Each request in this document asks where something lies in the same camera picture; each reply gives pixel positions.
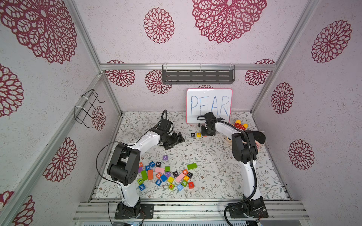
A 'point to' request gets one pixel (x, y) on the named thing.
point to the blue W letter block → (142, 187)
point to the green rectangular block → (192, 166)
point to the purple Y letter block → (165, 157)
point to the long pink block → (180, 177)
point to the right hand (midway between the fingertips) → (203, 130)
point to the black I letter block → (175, 173)
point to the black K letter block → (158, 164)
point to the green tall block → (144, 175)
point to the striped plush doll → (259, 137)
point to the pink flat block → (159, 169)
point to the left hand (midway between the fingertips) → (180, 143)
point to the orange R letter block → (185, 172)
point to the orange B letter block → (186, 178)
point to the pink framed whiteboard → (200, 101)
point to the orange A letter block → (205, 136)
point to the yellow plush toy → (238, 125)
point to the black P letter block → (193, 135)
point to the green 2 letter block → (184, 183)
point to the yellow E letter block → (199, 134)
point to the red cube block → (191, 185)
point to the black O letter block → (190, 174)
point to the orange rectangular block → (150, 174)
